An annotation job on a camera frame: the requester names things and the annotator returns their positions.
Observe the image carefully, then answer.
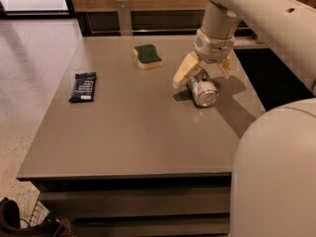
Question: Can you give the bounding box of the wire mesh basket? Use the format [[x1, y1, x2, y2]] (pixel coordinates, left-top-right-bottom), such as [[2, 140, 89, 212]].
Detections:
[[29, 200, 49, 227]]

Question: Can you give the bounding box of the green and yellow sponge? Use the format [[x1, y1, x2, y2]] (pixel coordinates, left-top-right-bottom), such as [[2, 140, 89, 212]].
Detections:
[[133, 44, 163, 70]]

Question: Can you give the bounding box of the grey drawer cabinet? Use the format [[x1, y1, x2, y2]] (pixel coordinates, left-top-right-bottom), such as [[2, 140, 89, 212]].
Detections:
[[18, 36, 264, 237]]

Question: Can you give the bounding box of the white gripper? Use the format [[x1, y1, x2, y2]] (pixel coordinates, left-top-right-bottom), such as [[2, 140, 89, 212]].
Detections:
[[173, 29, 235, 87]]

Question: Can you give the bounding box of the silver 7up soda can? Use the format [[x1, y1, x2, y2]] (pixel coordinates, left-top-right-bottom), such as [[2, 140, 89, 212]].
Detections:
[[188, 77, 218, 108]]

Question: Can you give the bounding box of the dark blue snack bar packet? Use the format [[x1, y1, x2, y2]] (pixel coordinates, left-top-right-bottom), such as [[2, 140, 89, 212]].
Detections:
[[69, 72, 97, 103]]

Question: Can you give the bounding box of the horizontal metal rail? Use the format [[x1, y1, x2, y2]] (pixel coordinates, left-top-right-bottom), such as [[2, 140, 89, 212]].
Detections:
[[91, 28, 254, 37]]

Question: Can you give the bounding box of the left metal wall bracket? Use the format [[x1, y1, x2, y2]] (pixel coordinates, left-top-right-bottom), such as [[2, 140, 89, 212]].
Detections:
[[116, 0, 133, 36]]

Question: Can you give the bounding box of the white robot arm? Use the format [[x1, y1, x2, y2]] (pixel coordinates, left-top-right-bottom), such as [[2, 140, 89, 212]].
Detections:
[[174, 0, 316, 237]]

